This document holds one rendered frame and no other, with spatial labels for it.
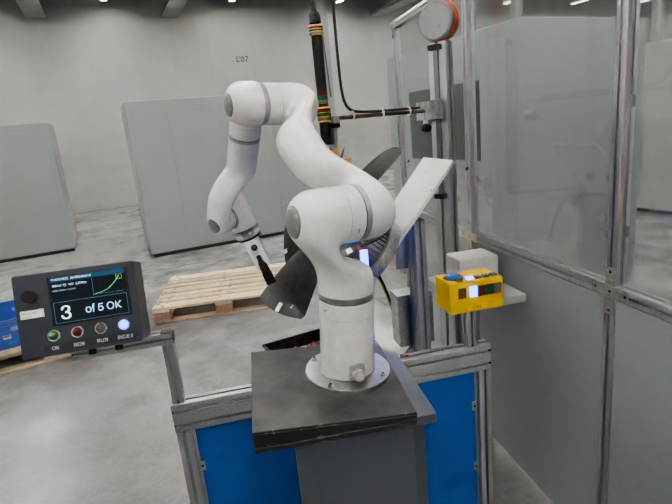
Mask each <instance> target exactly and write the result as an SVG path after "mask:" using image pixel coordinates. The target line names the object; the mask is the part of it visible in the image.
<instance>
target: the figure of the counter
mask: <svg viewBox="0 0 672 504"><path fill-rule="evenodd" d="M53 310H54V317H55V324H63V323H69V322H75V321H79V316H78V309H77V302H76V299H74V300H67V301H61V302H54V303H53Z"/></svg>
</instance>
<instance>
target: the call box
mask: <svg viewBox="0 0 672 504"><path fill-rule="evenodd" d="M490 272H493V271H491V270H489V269H487V268H478V269H472V270H466V271H460V272H456V273H459V274H460V275H461V279H463V282H456V281H455V280H451V279H446V274H441V275H436V276H435V285H436V304H437V305H438V306H440V307H441V308H442V309H444V310H445V311H446V312H447V313H449V314H450V315H455V314H461V313H466V312H472V311H477V310H483V309H488V308H494V307H500V306H503V277H502V276H501V275H499V274H497V275H496V276H490V275H489V277H482V276H481V274H484V273H487V274H489V273H490ZM473 275H480V276H481V277H482V278H478V279H475V278H474V279H472V280H467V279H465V277H466V276H472V277H473ZM496 282H501V292H500V293H493V294H489V295H483V296H477V297H471V298H470V293H469V287H472V286H478V285H485V284H490V283H496ZM460 288H466V299H460V300H459V299H458V289H460Z"/></svg>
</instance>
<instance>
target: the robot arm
mask: <svg viewBox="0 0 672 504"><path fill-rule="evenodd" d="M224 110H225V113H226V116H227V118H228V119H229V130H228V146H227V162H226V166H225V168H224V170H223V171H222V173H221V174H220V175H219V177H218V178H217V180H216V181H215V183H214V185H213V187H212V189H211V192H210V195H209V198H208V205H207V223H208V227H209V229H210V230H211V231H212V232H213V233H214V234H217V235H222V234H225V233H227V232H228V231H230V230H232V232H233V234H234V236H235V238H236V240H237V241H239V243H244V245H245V247H246V249H247V251H248V253H249V255H250V257H251V259H252V260H253V262H254V264H255V265H256V267H257V269H259V268H260V270H261V272H262V275H263V277H264V280H265V282H266V284H267V285H270V284H272V283H274V282H276V280H275V277H274V275H273V273H272V271H271V270H270V269H269V266H268V264H271V261H270V258H269V256H268V254H267V252H266V250H265V248H264V246H263V244H262V241H261V239H260V238H259V235H260V234H261V232H260V230H261V229H260V227H259V225H258V223H257V221H256V219H255V216H254V214H253V212H252V210H251V208H250V206H249V204H248V202H247V199H246V197H245V195H244V193H243V191H242V189H243V188H244V187H245V186H246V185H247V184H248V183H249V181H250V180H251V179H252V178H253V177H254V175H255V172H256V167H257V159H258V152H259V144H260V136H261V127H262V126H263V125H282V126H281V127H280V129H279V131H278V134H277V138H276V146H277V150H278V152H279V154H280V156H281V158H282V159H283V161H284V162H285V164H286V166H287V167H288V168H289V170H290V171H291V172H292V174H293V175H294V176H295V177H296V178H297V179H298V180H299V181H301V182H302V183H303V184H305V185H306V186H308V187H310V188H312V189H311V190H307V191H304V192H301V193H299V194H298V195H296V196H295V197H294V198H293V199H292V200H291V202H290V203H289V206H288V208H287V212H286V228H287V231H288V233H289V235H290V237H291V239H292V240H293V241H294V242H295V244H296V245H297V246H298V247H299V248H300V249H301V250H302V251H303V252H304V253H305V254H306V256H307V257H308V258H309V259H310V261H311V262H312V264H313V266H314V268H315V270H316V274H317V280H318V298H319V323H320V350H321V353H320V354H318V355H316V356H315V357H312V359H311V360H310V361H309V362H308V364H307V366H306V377H307V380H308V381H309V382H310V383H311V384H312V385H313V386H314V387H316V388H318V389H319V390H322V391H324V392H328V393H332V394H338V395H357V394H363V393H367V392H370V391H373V390H375V389H377V388H379V387H380V386H382V385H383V384H384V383H385V382H386V381H387V380H388V378H389V375H390V366H389V363H388V362H387V361H386V360H385V359H384V358H383V357H382V356H380V355H379V354H377V353H374V278H373V273H372V270H371V268H370V267H369V266H368V265H367V264H366V263H364V262H362V261H360V260H357V259H353V258H349V257H345V256H342V254H341V252H340V246H341V245H343V244H347V243H353V242H358V241H363V240H368V239H373V238H376V237H379V236H381V235H383V234H384V233H386V232H387V231H388V230H389V229H390V228H391V226H392V225H393V223H394V220H395V215H396V208H395V203H394V200H393V198H392V196H391V194H390V193H389V191H388V190H387V189H386V188H385V187H384V186H383V185H382V184H381V183H380V182H379V181H377V180H376V179H375V178H373V177H372V176H370V175H369V174H367V173H366V172H364V171H363V170H361V169H359V168H358V167H356V166H354V165H352V164H351V163H349V162H347V161H345V160H344V159H342V158H340V157H339V156H337V155H336V154H334V153H333V152H332V151H331V150H330V149H329V148H328V147H327V146H326V144H325V143H324V141H323V140H322V138H321V137H320V136H319V134H318V133H317V131H316V130H315V128H314V126H313V123H314V121H315V118H316V116H317V112H318V100H317V97H316V95H315V93H314V92H313V91H312V90H311V89H310V88H309V87H307V86H305V85H303V84H300V83H292V82H274V83H272V82H268V83H257V82H255V81H237V82H234V83H232V84H231V85H230V86H229V87H228V89H227V91H226V93H225V96H224Z"/></svg>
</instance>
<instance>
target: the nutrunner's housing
mask: <svg viewBox="0 0 672 504"><path fill-rule="evenodd" d="M319 23H321V17H320V13H319V11H317V5H316V2H315V1H311V12H310V13H309V24H319ZM319 125H320V135H321V138H322V140H323V141H324V143H325V144H326V145H330V144H332V140H331V136H332V135H331V124H330V122H321V123H319Z"/></svg>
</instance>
